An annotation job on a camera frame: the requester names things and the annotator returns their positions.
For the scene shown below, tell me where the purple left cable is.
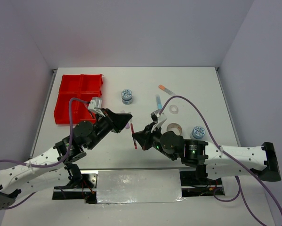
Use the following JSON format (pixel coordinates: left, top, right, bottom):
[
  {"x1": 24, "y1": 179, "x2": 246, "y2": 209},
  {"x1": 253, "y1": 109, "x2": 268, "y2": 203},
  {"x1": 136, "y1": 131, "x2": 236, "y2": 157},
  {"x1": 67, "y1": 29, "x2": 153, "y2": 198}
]
[{"x1": 0, "y1": 98, "x2": 92, "y2": 210}]

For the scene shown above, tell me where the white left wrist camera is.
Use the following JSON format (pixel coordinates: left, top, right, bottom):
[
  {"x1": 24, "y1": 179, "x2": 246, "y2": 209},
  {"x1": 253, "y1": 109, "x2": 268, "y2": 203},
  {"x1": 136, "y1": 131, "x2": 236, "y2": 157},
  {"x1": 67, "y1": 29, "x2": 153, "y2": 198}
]
[{"x1": 88, "y1": 97, "x2": 104, "y2": 116}]

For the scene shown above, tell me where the blue lidded jar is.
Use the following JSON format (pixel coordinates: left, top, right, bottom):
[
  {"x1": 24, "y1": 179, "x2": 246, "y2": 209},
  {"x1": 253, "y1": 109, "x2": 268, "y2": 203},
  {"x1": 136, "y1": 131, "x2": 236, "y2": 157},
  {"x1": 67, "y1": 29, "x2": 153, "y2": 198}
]
[
  {"x1": 121, "y1": 89, "x2": 133, "y2": 105},
  {"x1": 191, "y1": 126, "x2": 206, "y2": 139}
]

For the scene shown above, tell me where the blue lidded jar right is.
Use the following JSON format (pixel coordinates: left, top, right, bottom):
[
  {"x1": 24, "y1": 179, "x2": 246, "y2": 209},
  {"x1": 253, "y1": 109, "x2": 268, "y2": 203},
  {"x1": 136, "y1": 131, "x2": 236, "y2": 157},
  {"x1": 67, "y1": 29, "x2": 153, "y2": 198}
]
[{"x1": 191, "y1": 126, "x2": 206, "y2": 139}]

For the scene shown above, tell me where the purple cable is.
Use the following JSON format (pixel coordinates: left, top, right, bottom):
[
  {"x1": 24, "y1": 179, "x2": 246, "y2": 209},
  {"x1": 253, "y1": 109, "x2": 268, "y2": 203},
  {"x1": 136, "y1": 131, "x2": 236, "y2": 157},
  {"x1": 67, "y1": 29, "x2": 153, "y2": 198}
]
[
  {"x1": 0, "y1": 98, "x2": 92, "y2": 210},
  {"x1": 158, "y1": 95, "x2": 282, "y2": 226}
]

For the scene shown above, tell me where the silver taped panel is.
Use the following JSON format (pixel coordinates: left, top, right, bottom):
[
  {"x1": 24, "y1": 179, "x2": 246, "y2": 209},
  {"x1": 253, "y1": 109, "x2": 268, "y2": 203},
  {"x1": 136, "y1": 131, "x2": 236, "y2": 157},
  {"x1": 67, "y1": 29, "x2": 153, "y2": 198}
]
[{"x1": 97, "y1": 169, "x2": 183, "y2": 204}]

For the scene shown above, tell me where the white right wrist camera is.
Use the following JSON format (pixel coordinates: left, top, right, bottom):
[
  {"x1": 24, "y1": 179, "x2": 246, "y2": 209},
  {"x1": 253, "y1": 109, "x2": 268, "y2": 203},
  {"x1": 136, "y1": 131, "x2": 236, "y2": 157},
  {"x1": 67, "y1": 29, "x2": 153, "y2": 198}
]
[{"x1": 151, "y1": 109, "x2": 167, "y2": 133}]

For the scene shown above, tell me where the blue lidded jar centre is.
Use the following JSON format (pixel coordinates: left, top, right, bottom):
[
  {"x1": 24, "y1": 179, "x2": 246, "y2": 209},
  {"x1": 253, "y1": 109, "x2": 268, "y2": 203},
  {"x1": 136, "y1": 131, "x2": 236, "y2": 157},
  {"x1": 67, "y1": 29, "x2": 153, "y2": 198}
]
[{"x1": 121, "y1": 89, "x2": 133, "y2": 105}]

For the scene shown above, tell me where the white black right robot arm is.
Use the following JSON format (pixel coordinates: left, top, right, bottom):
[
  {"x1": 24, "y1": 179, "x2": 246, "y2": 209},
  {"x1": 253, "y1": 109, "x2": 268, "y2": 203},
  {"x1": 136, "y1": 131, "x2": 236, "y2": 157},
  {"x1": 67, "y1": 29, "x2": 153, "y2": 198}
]
[{"x1": 132, "y1": 126, "x2": 281, "y2": 184}]

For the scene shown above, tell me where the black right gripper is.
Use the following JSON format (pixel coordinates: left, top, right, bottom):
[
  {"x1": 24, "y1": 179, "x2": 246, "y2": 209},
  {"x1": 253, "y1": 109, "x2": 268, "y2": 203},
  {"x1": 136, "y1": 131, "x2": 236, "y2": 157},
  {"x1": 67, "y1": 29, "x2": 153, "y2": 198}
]
[{"x1": 132, "y1": 121, "x2": 177, "y2": 161}]

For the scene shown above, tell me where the orange capped highlighter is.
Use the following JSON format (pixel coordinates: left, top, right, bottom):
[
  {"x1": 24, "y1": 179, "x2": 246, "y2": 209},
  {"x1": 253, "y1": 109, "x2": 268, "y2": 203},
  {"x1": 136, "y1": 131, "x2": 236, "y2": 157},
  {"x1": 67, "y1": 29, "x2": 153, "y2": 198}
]
[{"x1": 158, "y1": 85, "x2": 175, "y2": 96}]

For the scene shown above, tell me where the red four-compartment bin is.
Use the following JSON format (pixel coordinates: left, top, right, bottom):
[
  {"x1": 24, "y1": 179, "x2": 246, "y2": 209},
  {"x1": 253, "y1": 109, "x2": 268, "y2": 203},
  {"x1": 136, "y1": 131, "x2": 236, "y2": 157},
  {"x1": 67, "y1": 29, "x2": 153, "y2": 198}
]
[{"x1": 54, "y1": 74, "x2": 103, "y2": 125}]

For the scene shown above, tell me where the blue highlighter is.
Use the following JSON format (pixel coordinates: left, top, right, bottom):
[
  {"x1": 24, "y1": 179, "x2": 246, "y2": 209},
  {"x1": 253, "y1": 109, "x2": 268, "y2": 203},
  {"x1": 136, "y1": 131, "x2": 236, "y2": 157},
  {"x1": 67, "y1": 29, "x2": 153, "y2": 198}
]
[{"x1": 155, "y1": 94, "x2": 162, "y2": 110}]

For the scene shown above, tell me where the small clear tape roll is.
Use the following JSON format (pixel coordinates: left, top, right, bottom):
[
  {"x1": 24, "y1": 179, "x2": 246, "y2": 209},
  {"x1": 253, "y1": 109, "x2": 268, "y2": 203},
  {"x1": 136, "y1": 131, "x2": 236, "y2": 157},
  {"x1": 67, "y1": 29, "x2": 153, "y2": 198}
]
[{"x1": 169, "y1": 105, "x2": 178, "y2": 114}]

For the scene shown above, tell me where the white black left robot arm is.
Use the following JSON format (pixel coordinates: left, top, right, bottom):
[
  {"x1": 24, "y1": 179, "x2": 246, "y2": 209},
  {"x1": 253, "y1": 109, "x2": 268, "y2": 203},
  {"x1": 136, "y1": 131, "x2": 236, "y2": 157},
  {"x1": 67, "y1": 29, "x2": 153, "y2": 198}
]
[{"x1": 0, "y1": 109, "x2": 132, "y2": 210}]

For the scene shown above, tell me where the red gel pen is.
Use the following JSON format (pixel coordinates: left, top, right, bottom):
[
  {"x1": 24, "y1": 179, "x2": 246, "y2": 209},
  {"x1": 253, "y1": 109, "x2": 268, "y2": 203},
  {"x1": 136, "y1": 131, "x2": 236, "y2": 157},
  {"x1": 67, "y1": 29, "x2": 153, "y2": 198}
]
[{"x1": 130, "y1": 124, "x2": 138, "y2": 149}]

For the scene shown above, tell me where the pink highlighter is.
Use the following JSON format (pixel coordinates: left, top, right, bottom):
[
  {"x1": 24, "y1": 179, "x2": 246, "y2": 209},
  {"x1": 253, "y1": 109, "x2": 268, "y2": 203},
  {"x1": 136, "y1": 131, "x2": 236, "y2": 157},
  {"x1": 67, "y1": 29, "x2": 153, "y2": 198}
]
[{"x1": 121, "y1": 110, "x2": 130, "y2": 129}]

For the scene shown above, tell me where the large clear tape roll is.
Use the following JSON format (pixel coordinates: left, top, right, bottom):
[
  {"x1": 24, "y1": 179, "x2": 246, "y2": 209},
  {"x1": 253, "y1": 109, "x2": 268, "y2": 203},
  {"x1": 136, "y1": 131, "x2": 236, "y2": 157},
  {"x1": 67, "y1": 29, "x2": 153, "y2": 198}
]
[{"x1": 166, "y1": 123, "x2": 183, "y2": 136}]

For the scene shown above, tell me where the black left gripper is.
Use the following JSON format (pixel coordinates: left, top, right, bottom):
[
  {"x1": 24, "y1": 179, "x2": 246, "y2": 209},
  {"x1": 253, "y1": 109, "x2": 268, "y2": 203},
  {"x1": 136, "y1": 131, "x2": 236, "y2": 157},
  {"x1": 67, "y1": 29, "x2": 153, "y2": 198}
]
[{"x1": 87, "y1": 108, "x2": 132, "y2": 150}]

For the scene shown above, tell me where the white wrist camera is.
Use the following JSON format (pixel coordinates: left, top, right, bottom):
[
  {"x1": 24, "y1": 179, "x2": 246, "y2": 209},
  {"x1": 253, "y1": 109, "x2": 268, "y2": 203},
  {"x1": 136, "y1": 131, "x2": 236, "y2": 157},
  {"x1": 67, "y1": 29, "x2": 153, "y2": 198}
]
[
  {"x1": 151, "y1": 109, "x2": 167, "y2": 133},
  {"x1": 88, "y1": 97, "x2": 104, "y2": 116}
]

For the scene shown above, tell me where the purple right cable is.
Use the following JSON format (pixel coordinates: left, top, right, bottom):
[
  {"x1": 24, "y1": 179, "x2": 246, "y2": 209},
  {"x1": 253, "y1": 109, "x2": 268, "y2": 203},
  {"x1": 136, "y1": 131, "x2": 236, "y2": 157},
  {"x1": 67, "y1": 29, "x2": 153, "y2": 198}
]
[{"x1": 158, "y1": 95, "x2": 282, "y2": 226}]

